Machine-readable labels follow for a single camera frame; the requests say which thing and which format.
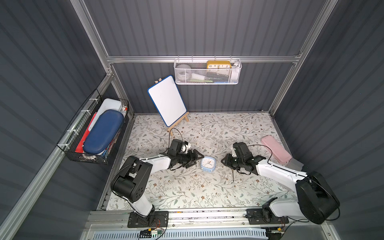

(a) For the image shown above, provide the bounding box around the pink rectangular case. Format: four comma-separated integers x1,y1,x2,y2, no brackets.
261,136,293,164

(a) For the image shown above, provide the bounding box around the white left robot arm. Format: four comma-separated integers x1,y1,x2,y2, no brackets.
110,139,204,217

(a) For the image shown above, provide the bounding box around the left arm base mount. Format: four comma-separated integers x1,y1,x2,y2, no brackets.
127,211,169,229

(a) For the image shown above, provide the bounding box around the white wire wall basket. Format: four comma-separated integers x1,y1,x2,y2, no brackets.
174,59,242,85

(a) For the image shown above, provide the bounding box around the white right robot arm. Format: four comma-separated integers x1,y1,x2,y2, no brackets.
221,142,341,225

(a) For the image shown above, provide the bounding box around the navy blue oval case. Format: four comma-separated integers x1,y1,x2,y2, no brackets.
83,110,124,155

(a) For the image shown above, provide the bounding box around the grey tape roll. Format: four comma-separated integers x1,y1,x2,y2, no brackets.
175,64,192,82

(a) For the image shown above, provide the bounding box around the grey translucent box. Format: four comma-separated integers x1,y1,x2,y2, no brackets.
286,158,304,172

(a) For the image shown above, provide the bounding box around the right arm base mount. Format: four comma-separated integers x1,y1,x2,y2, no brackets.
245,207,289,226

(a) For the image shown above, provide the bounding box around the yellow alarm clock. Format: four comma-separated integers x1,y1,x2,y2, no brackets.
207,60,232,69

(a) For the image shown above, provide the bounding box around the white plastic tray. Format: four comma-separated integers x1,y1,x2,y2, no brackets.
88,98,122,132

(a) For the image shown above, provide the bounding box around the black wire side basket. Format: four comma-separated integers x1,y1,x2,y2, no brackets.
57,90,130,165

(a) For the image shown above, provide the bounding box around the wooden easel stand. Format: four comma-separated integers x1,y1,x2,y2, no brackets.
154,77,190,137

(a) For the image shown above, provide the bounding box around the light blue alarm clock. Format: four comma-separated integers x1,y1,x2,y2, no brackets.
201,157,216,173

